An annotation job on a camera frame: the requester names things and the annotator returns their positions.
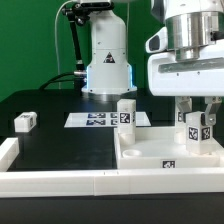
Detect white square table top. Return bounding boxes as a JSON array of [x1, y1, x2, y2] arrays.
[[114, 127, 224, 169]]

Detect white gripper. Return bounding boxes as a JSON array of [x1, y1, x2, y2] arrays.
[[145, 27, 224, 126]]

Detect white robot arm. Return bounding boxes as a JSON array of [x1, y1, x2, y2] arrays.
[[82, 0, 224, 125]]

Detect black cables at base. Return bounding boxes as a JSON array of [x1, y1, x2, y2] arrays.
[[38, 72, 88, 91]]

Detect white sheet with tags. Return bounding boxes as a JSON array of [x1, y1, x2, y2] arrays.
[[63, 111, 152, 128]]

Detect white U-shaped fence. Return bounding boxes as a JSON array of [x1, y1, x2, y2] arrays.
[[0, 138, 224, 197]]

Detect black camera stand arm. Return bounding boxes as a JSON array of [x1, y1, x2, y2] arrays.
[[62, 6, 86, 77]]

